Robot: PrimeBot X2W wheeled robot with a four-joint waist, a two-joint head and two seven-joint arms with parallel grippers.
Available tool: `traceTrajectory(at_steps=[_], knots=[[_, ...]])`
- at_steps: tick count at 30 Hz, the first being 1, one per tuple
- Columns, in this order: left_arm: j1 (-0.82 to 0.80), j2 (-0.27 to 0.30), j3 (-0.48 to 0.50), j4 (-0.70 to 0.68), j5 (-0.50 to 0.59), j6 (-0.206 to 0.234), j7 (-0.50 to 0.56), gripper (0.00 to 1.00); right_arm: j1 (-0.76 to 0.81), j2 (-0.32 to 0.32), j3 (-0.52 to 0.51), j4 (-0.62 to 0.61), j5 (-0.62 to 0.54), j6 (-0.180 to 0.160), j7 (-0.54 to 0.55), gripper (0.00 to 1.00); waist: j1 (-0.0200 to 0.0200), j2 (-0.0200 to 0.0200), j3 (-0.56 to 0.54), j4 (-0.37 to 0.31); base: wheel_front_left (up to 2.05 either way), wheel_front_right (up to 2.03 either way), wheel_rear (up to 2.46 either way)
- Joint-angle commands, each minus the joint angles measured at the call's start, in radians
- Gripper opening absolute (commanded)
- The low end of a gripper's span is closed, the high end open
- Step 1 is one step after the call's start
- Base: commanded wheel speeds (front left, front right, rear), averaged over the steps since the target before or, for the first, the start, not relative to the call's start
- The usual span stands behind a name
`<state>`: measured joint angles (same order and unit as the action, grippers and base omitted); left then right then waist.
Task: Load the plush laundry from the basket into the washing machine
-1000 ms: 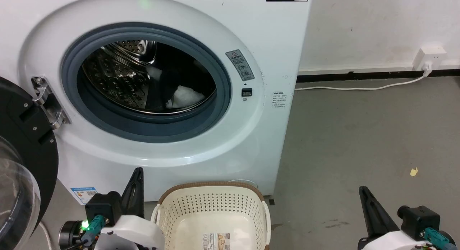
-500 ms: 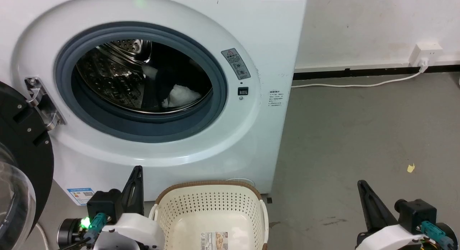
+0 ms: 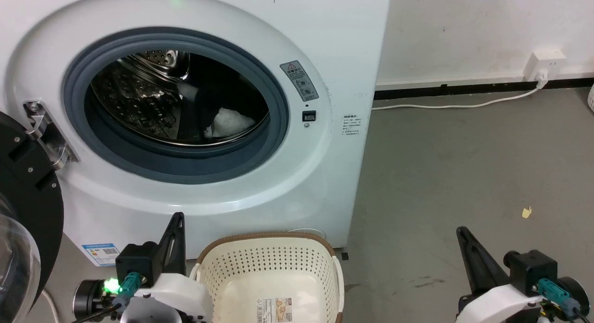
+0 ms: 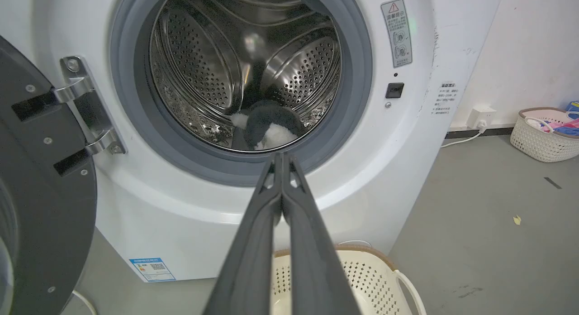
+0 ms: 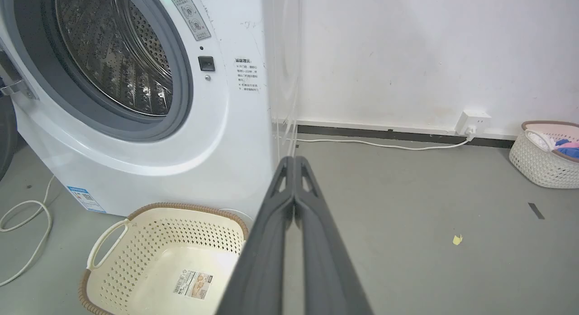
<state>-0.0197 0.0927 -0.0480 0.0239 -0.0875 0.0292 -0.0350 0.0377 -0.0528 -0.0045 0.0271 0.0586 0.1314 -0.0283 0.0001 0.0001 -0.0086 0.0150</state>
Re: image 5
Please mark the pink cloth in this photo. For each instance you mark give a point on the pink cloth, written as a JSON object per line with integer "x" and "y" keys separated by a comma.
{"x": 571, "y": 143}

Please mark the white front-load washing machine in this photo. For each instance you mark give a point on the white front-load washing machine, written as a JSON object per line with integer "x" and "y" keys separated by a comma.
{"x": 217, "y": 147}

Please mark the cream basket with brown rim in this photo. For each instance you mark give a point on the cream basket with brown rim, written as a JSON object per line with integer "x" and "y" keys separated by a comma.
{"x": 149, "y": 260}

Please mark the black tape strip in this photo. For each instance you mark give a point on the black tape strip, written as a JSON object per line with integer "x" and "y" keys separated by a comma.
{"x": 536, "y": 211}

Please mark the yellow paper scrap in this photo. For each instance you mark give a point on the yellow paper scrap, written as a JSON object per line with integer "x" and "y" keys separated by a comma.
{"x": 457, "y": 240}

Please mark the black round washer door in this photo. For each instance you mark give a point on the black round washer door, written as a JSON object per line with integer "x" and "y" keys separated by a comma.
{"x": 7, "y": 138}

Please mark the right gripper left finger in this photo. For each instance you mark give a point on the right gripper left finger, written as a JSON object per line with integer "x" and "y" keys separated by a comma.
{"x": 267, "y": 260}

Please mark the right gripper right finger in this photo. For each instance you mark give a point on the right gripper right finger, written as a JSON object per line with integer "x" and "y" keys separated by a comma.
{"x": 325, "y": 260}

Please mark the grey warning sticker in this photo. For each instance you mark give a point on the grey warning sticker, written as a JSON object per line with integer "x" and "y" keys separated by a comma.
{"x": 190, "y": 14}

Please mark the black door latch socket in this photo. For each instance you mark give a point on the black door latch socket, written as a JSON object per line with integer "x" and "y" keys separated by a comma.
{"x": 206, "y": 64}

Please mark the white woven laundry basket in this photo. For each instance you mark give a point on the white woven laundry basket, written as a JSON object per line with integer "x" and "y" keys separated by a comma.
{"x": 538, "y": 168}

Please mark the printed basket price sticker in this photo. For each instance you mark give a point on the printed basket price sticker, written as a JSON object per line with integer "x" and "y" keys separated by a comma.
{"x": 192, "y": 284}

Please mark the steel perforated washer drum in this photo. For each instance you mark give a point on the steel perforated washer drum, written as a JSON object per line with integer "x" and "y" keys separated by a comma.
{"x": 113, "y": 57}

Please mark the white wall socket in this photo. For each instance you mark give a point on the white wall socket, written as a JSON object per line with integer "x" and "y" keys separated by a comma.
{"x": 475, "y": 120}

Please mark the grey rubber door gasket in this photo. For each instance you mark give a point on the grey rubber door gasket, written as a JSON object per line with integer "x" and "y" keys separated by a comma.
{"x": 178, "y": 79}

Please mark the small printed text label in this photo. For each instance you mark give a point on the small printed text label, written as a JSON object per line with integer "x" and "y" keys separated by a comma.
{"x": 247, "y": 75}

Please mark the metal door hinge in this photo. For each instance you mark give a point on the metal door hinge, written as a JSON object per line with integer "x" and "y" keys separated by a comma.
{"x": 16, "y": 82}

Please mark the blue energy label sticker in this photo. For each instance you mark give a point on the blue energy label sticker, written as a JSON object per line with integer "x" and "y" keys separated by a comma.
{"x": 86, "y": 199}

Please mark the white cloth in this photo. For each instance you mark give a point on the white cloth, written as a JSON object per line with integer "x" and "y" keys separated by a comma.
{"x": 540, "y": 140}

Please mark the blue cloth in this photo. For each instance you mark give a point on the blue cloth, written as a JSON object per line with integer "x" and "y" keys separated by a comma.
{"x": 570, "y": 151}

